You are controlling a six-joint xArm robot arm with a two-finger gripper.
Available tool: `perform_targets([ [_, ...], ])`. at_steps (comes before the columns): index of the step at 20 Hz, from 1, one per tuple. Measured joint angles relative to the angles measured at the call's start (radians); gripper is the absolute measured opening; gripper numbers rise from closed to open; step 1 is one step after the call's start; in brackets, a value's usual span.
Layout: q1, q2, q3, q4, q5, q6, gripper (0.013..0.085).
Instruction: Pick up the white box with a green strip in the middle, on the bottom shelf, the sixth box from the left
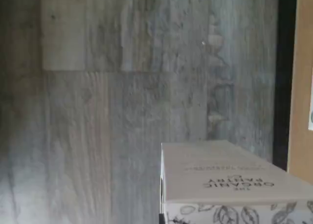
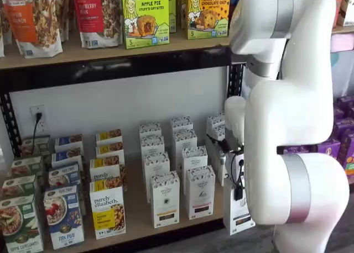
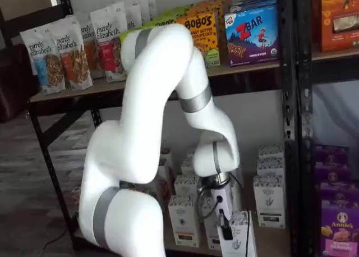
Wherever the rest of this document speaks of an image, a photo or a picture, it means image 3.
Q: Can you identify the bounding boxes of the white tea box green strip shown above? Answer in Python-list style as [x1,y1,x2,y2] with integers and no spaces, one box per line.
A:
[256,157,284,179]
[253,175,286,229]
[217,210,257,257]
[257,144,284,160]

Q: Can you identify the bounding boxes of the blue Z Bar snack box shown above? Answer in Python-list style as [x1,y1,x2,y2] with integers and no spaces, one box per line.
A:
[223,4,280,68]
[229,0,277,13]

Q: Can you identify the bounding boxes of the yellow Bobo's peanut butter box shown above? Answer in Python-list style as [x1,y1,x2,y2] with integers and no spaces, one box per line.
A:
[176,11,221,67]
[190,0,233,64]

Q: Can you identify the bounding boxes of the black metal shelving rack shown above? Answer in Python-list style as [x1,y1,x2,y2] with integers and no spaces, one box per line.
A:
[26,0,298,257]
[297,0,359,257]

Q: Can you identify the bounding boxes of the purple Annie's snack box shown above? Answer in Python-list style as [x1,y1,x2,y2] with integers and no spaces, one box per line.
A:
[314,163,353,185]
[320,206,359,257]
[314,144,351,167]
[319,181,359,210]

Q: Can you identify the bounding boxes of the white tea box pink strip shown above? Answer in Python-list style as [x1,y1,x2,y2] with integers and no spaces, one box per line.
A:
[203,196,225,251]

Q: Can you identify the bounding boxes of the blue label granola bag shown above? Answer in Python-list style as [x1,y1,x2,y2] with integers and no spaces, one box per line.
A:
[19,23,67,95]

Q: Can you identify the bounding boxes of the dark maroon chair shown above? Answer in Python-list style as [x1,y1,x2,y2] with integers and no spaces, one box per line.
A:
[0,43,40,123]

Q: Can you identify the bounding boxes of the grey gripper cable loop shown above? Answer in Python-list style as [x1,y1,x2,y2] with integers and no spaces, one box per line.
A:
[196,188,214,223]

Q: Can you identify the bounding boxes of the white tea box orange strip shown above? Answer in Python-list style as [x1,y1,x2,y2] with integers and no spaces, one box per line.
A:
[181,158,197,177]
[173,175,199,198]
[168,195,201,248]

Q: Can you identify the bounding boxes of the orange label granola bag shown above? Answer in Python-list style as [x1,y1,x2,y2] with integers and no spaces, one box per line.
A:
[79,20,105,80]
[49,15,94,91]

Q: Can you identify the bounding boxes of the yellow label purely elizabeth box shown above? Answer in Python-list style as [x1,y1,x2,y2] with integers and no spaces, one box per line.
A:
[159,148,172,168]

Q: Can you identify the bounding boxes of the red label granola bag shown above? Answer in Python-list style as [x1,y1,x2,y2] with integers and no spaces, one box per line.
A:
[89,3,129,83]

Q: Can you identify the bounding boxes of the white granola bag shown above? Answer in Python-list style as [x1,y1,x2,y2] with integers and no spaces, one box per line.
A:
[123,0,143,30]
[139,0,157,20]

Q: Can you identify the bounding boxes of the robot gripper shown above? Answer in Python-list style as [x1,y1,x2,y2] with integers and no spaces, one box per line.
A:
[209,183,234,240]

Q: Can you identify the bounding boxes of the orange Annie's snack box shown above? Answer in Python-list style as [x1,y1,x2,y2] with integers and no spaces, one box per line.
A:
[320,0,359,53]

